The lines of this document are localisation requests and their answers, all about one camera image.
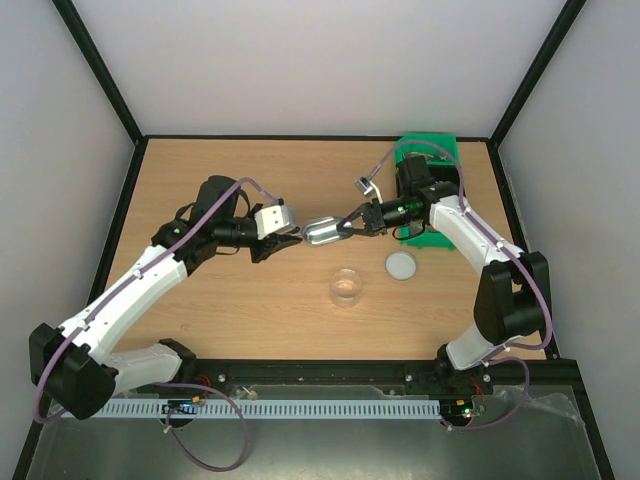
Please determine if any metal scoop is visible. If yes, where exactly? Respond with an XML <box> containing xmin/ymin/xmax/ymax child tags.
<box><xmin>300</xmin><ymin>216</ymin><xmax>343</xmax><ymax>246</ymax></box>

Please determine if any green bin of mixed candies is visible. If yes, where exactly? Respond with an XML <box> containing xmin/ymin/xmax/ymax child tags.
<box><xmin>394</xmin><ymin>133</ymin><xmax>459</xmax><ymax>167</ymax></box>

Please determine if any green bin of gummy candies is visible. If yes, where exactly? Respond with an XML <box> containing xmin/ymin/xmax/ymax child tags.
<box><xmin>399</xmin><ymin>224</ymin><xmax>456</xmax><ymax>250</ymax></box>

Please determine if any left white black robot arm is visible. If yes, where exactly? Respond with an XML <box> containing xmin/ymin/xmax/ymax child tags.
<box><xmin>29</xmin><ymin>175</ymin><xmax>301</xmax><ymax>424</ymax></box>

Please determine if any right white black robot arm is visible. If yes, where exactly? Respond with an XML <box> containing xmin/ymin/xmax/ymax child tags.
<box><xmin>337</xmin><ymin>155</ymin><xmax>552</xmax><ymax>392</ymax></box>

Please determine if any clear plastic jar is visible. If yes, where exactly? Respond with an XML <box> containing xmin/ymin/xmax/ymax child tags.
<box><xmin>329</xmin><ymin>269</ymin><xmax>363</xmax><ymax>308</ymax></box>

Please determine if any white jar lid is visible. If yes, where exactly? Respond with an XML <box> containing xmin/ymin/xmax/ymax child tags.
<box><xmin>385</xmin><ymin>251</ymin><xmax>418</xmax><ymax>281</ymax></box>

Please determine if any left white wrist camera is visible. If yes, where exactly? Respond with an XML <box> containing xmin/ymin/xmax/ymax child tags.
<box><xmin>254</xmin><ymin>204</ymin><xmax>298</xmax><ymax>240</ymax></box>

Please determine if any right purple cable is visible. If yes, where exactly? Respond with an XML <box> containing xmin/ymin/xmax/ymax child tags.
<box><xmin>369</xmin><ymin>137</ymin><xmax>556</xmax><ymax>434</ymax></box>

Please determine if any purple cable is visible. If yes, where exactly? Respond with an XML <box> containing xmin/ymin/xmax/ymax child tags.
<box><xmin>30</xmin><ymin>177</ymin><xmax>281</xmax><ymax>472</ymax></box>
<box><xmin>369</xmin><ymin>137</ymin><xmax>556</xmax><ymax>434</ymax></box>

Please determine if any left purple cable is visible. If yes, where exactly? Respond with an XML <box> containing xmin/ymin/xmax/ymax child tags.
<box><xmin>30</xmin><ymin>177</ymin><xmax>281</xmax><ymax>472</ymax></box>

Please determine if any slotted grey cable duct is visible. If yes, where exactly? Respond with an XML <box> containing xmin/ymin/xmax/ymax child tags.
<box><xmin>95</xmin><ymin>399</ymin><xmax>441</xmax><ymax>420</ymax></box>

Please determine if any black aluminium frame rail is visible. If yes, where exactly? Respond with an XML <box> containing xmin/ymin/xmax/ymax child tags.
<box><xmin>171</xmin><ymin>359</ymin><xmax>582</xmax><ymax>398</ymax></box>

